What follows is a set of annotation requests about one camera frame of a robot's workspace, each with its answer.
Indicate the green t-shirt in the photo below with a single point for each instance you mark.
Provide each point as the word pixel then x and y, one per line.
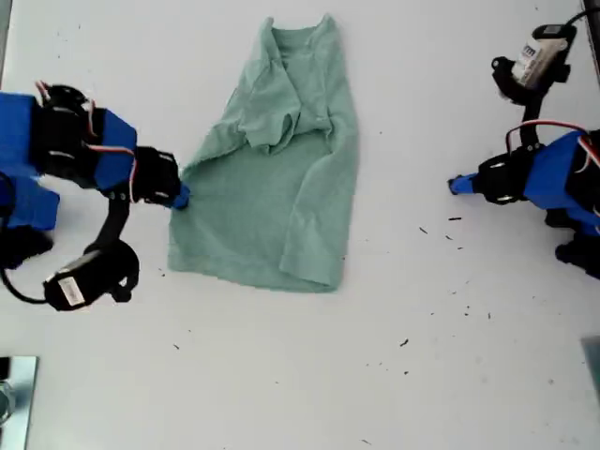
pixel 262 211

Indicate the black clamp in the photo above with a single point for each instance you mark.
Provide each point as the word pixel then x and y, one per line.
pixel 4 368

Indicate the black camera stalk arm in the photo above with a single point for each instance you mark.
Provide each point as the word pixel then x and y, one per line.
pixel 110 225
pixel 533 122

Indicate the steel post plate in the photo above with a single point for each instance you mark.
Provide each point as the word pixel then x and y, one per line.
pixel 21 403

